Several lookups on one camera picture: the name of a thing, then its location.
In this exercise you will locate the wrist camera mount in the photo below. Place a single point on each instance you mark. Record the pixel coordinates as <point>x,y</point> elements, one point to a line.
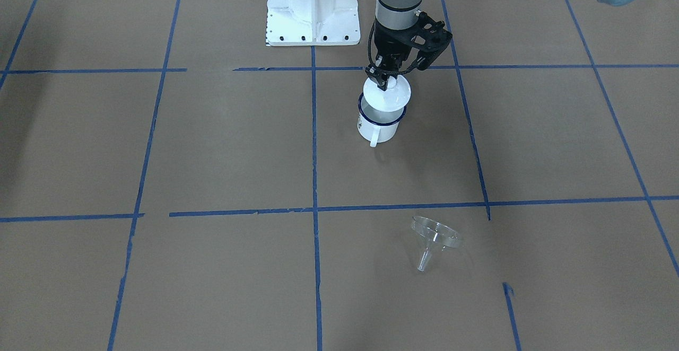
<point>430,38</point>

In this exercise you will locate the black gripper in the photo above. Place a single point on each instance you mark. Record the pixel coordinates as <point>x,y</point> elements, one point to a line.
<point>389,42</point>

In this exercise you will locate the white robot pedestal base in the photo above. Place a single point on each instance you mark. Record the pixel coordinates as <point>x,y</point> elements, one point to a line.
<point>312,22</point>

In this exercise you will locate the white enamel mug blue rim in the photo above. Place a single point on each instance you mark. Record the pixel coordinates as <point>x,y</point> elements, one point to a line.
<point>377,126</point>

